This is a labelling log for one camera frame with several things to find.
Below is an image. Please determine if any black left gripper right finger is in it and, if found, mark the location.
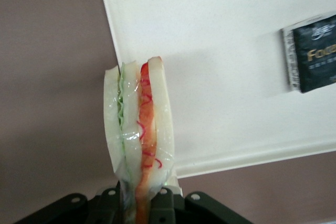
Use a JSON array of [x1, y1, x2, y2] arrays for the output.
[[149, 187, 186, 224]]

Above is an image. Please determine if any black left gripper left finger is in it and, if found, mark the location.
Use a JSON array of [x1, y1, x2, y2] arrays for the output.
[[89, 187, 124, 224]]

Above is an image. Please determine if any triangle sandwich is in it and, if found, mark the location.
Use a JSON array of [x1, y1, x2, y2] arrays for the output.
[[103, 56, 182, 224]]

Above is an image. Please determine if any beige plastic tray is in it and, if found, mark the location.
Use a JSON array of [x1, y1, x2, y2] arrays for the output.
[[99, 0, 336, 179]]

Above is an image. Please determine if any small black packet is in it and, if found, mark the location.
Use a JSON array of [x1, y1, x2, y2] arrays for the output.
[[280, 11, 336, 94]]

